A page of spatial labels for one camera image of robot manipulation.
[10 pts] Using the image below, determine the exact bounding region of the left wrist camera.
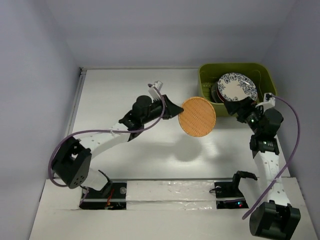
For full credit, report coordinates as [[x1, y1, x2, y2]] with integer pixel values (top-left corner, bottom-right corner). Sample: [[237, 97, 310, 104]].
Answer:
[[148, 81, 163, 101]]

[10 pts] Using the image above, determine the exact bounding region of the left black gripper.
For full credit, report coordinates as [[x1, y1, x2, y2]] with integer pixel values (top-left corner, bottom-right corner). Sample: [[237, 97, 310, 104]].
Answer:
[[141, 95, 183, 125]]

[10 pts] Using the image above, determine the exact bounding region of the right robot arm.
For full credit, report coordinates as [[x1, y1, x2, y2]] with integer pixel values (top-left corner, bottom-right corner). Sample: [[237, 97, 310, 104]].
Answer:
[[224, 93, 301, 240]]

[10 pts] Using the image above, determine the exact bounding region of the orange woven round plate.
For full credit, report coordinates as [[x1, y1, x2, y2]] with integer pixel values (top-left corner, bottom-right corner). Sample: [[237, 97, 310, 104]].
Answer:
[[178, 96, 217, 138]]

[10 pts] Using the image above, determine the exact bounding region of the blue floral white plate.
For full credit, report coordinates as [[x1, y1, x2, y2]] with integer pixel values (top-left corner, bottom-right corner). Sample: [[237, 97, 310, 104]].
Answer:
[[217, 72, 258, 102]]

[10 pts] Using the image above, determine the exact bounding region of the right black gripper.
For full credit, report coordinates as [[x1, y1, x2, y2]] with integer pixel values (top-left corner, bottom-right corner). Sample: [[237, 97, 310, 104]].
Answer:
[[223, 96, 263, 135]]

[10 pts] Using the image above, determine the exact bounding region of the aluminium table edge rail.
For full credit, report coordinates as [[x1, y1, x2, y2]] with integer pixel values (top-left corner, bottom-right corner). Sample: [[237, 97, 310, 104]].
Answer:
[[62, 67, 87, 138]]

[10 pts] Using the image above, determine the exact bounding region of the green plastic bin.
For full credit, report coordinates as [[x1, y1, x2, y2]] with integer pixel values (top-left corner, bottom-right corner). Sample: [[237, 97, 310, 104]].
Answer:
[[197, 62, 278, 117]]

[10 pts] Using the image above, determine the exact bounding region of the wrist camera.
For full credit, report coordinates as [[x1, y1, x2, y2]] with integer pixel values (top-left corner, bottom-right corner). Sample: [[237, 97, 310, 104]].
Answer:
[[255, 92, 276, 112], [148, 81, 163, 101]]

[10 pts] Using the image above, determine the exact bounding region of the silver foil covered bar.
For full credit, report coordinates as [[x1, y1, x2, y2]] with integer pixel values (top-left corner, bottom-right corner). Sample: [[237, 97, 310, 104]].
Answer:
[[125, 180, 217, 211]]

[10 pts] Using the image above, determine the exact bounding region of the pink plastic plate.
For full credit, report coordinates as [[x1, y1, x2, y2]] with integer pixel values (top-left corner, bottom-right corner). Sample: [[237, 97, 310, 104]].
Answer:
[[217, 87, 258, 102]]

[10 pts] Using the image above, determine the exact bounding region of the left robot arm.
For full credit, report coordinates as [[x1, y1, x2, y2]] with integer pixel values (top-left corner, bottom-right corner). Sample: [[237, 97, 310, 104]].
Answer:
[[48, 95, 184, 199]]

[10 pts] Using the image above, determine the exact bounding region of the dark teal glazed plate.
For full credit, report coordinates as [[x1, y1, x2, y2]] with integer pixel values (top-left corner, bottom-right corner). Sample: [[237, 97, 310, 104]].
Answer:
[[210, 82, 221, 104]]

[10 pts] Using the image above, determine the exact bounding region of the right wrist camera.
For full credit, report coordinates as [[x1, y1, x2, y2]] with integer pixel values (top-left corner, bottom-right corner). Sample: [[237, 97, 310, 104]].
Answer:
[[255, 92, 276, 112]]

